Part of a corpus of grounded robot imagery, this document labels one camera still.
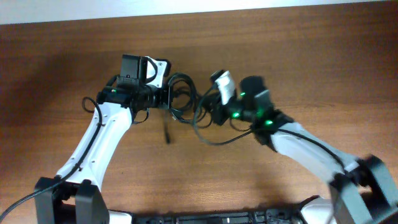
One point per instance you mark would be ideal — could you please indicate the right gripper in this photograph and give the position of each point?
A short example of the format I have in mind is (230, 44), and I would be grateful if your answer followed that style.
(215, 107)

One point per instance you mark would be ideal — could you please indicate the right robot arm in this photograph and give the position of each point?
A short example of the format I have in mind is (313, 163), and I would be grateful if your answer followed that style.
(362, 190)

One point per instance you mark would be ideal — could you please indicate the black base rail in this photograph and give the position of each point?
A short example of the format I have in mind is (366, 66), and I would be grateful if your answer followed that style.
(259, 216)

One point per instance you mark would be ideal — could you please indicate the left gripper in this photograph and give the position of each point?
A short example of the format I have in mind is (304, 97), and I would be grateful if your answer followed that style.
(165, 102)

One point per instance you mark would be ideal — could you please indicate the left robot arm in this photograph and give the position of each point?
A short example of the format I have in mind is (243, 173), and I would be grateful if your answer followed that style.
(74, 194)

